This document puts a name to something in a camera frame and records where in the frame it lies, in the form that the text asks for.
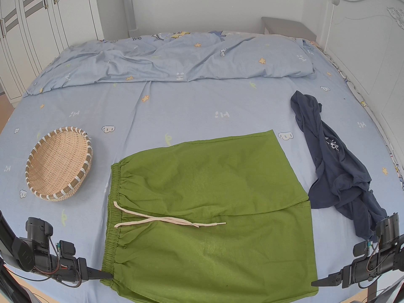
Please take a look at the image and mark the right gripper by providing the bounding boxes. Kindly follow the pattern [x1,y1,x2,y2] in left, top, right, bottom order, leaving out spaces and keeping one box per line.
[340,254,384,289]

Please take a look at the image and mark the black cable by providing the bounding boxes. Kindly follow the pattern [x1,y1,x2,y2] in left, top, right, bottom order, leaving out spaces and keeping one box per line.
[1,262,81,287]

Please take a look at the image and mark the round woven basket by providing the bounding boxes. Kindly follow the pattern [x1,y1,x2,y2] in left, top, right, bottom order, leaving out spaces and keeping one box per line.
[25,126,93,202]

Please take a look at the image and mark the dark blue garment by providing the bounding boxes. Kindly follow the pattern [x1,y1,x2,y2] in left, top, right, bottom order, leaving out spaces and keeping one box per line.
[290,90,388,242]

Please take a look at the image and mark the green shorts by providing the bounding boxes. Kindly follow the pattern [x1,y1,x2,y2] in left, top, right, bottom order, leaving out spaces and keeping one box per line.
[100,130,319,303]

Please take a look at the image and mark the pale blue quilt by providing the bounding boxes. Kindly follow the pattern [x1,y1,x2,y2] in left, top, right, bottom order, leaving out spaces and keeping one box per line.
[23,30,317,98]

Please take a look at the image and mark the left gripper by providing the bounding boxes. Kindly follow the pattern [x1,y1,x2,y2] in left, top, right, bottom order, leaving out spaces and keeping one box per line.
[52,254,89,286]

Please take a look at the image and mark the grey bedside table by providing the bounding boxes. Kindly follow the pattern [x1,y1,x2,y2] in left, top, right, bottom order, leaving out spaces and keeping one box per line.
[261,17,317,41]

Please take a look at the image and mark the white wardrobe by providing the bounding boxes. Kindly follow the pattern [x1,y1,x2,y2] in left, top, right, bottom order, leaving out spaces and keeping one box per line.
[0,0,105,104]

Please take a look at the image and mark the bed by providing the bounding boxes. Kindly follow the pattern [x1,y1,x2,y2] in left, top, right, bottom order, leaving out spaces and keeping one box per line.
[0,0,404,303]

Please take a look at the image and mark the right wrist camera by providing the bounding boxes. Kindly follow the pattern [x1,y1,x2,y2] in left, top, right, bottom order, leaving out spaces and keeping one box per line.
[353,241,370,259]

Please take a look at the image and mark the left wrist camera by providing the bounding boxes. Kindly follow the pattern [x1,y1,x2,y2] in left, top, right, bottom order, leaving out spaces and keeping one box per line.
[58,240,77,259]

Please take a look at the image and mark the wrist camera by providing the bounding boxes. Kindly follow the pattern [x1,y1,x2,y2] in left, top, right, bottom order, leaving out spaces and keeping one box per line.
[353,241,370,259]
[58,240,77,259]

